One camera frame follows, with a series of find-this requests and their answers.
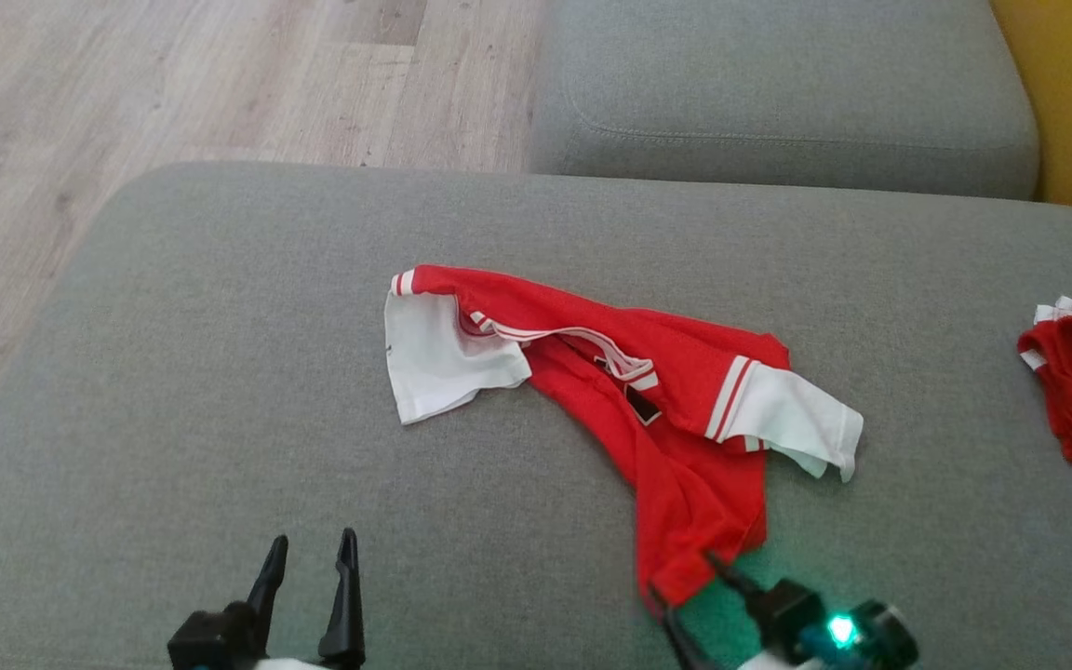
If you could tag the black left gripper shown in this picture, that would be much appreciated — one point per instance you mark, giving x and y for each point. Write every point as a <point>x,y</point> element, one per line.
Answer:
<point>215,642</point>

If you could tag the large grey fabric ottoman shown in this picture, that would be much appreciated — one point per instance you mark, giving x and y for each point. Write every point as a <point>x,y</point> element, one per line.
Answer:
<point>220,372</point>

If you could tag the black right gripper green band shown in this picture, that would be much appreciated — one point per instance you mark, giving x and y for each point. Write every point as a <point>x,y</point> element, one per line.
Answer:
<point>797,619</point>

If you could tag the red shirt with white sleeves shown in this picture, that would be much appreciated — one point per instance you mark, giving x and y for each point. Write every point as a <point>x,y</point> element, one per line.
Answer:
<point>685,372</point>

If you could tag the grey sofa seat cushion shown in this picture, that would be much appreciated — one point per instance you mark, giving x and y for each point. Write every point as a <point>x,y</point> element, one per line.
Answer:
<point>778,74</point>

